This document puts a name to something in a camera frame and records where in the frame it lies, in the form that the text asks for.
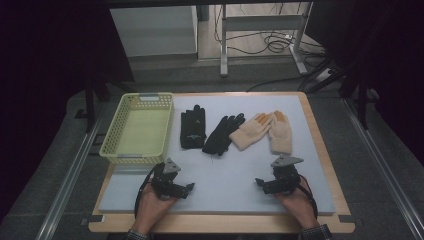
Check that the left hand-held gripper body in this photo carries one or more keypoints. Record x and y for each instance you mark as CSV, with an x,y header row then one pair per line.
x,y
165,181

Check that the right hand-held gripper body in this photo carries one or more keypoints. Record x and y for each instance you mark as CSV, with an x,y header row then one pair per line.
x,y
285,178

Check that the beige knit glove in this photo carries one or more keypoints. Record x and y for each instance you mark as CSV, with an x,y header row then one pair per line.
x,y
248,133
281,135

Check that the yellow-green plastic basket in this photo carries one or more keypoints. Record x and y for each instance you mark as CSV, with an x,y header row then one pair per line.
x,y
143,133

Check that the black knit glove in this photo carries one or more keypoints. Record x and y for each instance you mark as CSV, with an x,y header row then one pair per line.
x,y
220,136

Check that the black glove with white logo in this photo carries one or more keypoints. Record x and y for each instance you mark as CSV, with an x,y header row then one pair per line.
x,y
192,128

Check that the person's left hand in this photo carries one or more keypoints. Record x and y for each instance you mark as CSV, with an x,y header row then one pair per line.
x,y
151,208

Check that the person's right hand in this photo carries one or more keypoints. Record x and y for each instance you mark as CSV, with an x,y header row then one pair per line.
x,y
298,206

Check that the black stand legs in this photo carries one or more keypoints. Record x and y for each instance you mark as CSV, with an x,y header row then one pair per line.
x,y
91,100

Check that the white power strip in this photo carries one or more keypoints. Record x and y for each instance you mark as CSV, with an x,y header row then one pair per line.
x,y
323,75

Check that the black tripod stand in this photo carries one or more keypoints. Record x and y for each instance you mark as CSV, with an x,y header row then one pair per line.
x,y
353,76

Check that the white cabinet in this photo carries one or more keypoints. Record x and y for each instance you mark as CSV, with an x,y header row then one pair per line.
x,y
153,30

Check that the dark curtain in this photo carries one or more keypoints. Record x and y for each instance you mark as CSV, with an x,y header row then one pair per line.
x,y
393,66
50,66

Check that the metal floor rail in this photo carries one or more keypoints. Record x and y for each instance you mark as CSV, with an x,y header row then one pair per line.
x,y
383,173
66,186

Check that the white metal stand frame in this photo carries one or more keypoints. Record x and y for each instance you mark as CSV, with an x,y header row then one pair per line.
x,y
260,23

